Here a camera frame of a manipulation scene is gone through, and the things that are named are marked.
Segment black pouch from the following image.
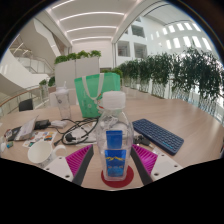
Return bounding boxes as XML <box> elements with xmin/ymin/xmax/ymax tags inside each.
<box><xmin>33</xmin><ymin>119</ymin><xmax>52</xmax><ymax>131</ymax></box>

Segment flat round red coaster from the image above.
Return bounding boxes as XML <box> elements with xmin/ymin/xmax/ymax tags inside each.
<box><xmin>100</xmin><ymin>165</ymin><xmax>135</xmax><ymax>189</ymax></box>

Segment white ceramic mug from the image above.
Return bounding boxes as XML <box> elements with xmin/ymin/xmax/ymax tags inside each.
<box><xmin>27</xmin><ymin>140</ymin><xmax>67</xmax><ymax>169</ymax></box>

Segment black keys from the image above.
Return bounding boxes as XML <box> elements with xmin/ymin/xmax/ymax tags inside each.
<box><xmin>133</xmin><ymin>133</ymin><xmax>152</xmax><ymax>148</ymax></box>

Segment white power adapter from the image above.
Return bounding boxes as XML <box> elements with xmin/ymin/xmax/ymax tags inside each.
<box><xmin>49</xmin><ymin>119</ymin><xmax>69</xmax><ymax>129</ymax></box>

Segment dark blue keyboard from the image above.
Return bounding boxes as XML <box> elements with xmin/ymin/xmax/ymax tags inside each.
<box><xmin>131</xmin><ymin>118</ymin><xmax>185</xmax><ymax>157</ymax></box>

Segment colourful sticker sheet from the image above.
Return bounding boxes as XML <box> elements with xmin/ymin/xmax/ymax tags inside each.
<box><xmin>21</xmin><ymin>129</ymin><xmax>58</xmax><ymax>149</ymax></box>

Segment black chair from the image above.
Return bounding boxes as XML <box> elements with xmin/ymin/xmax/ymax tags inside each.
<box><xmin>18</xmin><ymin>98</ymin><xmax>34</xmax><ymax>113</ymax></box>

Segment black cable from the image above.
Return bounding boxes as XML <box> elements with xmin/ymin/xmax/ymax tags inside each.
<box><xmin>53</xmin><ymin>117</ymin><xmax>100</xmax><ymax>148</ymax></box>

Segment clear plastic water bottle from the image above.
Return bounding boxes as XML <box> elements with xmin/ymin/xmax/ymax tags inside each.
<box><xmin>95</xmin><ymin>90</ymin><xmax>135</xmax><ymax>182</ymax></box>

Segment clear tumbler with straw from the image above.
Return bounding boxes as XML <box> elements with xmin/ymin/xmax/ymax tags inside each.
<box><xmin>54</xmin><ymin>81</ymin><xmax>73</xmax><ymax>120</ymax></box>

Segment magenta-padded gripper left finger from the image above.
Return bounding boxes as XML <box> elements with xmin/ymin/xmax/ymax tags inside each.
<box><xmin>44</xmin><ymin>143</ymin><xmax>95</xmax><ymax>187</ymax></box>

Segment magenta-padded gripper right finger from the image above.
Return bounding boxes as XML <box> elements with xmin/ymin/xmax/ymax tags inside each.
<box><xmin>129</xmin><ymin>143</ymin><xmax>184</xmax><ymax>187</ymax></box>

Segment white planter box with plants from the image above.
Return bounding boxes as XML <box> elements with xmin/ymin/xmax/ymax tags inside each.
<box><xmin>53</xmin><ymin>49</ymin><xmax>102</xmax><ymax>90</ymax></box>

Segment green tote bag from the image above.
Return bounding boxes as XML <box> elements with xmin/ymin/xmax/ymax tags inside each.
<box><xmin>73</xmin><ymin>72</ymin><xmax>122</xmax><ymax>119</ymax></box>

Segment row of green potted trees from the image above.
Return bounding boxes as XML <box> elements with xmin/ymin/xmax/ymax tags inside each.
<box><xmin>101</xmin><ymin>46</ymin><xmax>224</xmax><ymax>114</ymax></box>

